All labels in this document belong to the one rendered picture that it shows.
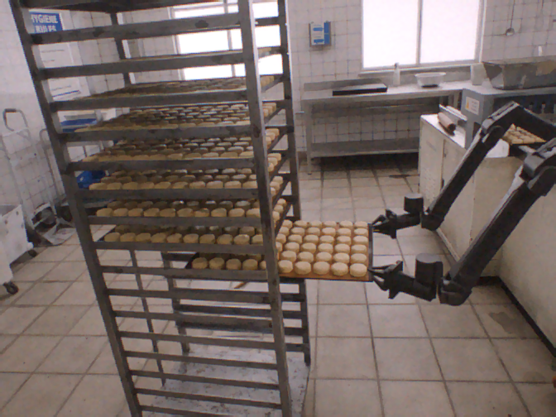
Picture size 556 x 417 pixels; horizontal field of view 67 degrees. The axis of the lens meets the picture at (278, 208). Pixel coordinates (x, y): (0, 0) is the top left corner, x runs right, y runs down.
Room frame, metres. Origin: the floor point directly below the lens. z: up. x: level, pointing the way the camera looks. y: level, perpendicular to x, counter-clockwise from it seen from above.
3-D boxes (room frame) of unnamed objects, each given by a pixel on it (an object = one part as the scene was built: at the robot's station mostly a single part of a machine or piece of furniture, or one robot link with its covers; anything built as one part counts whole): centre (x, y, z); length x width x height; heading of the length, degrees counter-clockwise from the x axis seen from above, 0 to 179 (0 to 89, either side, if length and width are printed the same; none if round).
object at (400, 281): (1.02, -0.34, 0.86); 0.07 x 0.07 x 0.10; 46
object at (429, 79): (4.87, -1.85, 0.94); 0.33 x 0.33 x 0.12
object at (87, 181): (4.26, 1.85, 0.28); 0.56 x 0.38 x 0.20; 0
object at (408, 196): (1.42, -0.53, 0.90); 0.12 x 0.09 x 0.12; 75
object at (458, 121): (2.79, -1.33, 0.88); 1.28 x 0.01 x 0.07; 174
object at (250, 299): (1.19, 0.32, 0.78); 0.64 x 0.03 x 0.03; 76
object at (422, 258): (0.96, -0.42, 0.90); 0.12 x 0.09 x 0.12; 77
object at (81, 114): (4.44, 1.84, 0.89); 0.44 x 0.36 x 0.20; 90
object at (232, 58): (1.19, 0.32, 1.50); 0.64 x 0.03 x 0.03; 76
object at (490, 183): (2.77, -1.53, 0.42); 1.28 x 0.72 x 0.84; 174
